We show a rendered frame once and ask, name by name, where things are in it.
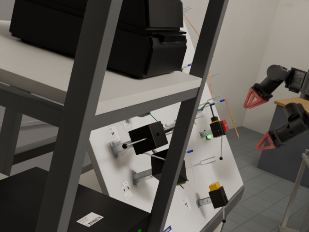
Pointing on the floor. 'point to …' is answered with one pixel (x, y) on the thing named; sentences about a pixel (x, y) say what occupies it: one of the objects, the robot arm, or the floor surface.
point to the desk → (279, 157)
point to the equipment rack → (95, 103)
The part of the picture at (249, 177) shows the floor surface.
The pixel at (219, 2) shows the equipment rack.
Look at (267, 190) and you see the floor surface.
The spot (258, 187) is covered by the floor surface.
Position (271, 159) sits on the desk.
